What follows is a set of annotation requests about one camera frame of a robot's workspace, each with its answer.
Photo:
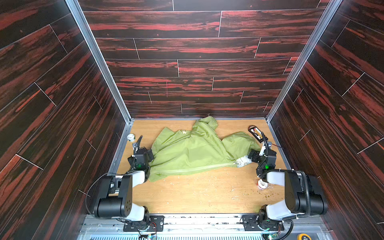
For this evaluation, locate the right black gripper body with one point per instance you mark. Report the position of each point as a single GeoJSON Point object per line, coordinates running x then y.
{"type": "Point", "coordinates": [264, 151]}

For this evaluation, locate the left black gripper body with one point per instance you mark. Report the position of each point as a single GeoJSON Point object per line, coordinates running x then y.
{"type": "Point", "coordinates": [140, 152]}

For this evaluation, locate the green zip-up jacket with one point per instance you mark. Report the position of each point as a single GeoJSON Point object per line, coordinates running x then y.
{"type": "Point", "coordinates": [187, 152]}

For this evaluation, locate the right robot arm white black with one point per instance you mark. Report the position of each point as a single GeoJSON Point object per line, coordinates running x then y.
{"type": "Point", "coordinates": [304, 195]}

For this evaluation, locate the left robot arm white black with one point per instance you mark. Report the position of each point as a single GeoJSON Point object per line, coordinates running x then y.
{"type": "Point", "coordinates": [114, 196]}

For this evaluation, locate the black battery pack with label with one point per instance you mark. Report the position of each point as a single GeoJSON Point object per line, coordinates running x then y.
{"type": "Point", "coordinates": [257, 133]}

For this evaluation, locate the yellow round tape measure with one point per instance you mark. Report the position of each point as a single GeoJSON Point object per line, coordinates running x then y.
{"type": "Point", "coordinates": [303, 236]}

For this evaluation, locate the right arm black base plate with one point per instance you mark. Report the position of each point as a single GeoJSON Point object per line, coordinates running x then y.
{"type": "Point", "coordinates": [257, 223]}

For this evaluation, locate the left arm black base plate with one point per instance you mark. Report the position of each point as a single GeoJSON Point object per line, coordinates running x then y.
{"type": "Point", "coordinates": [151, 223]}

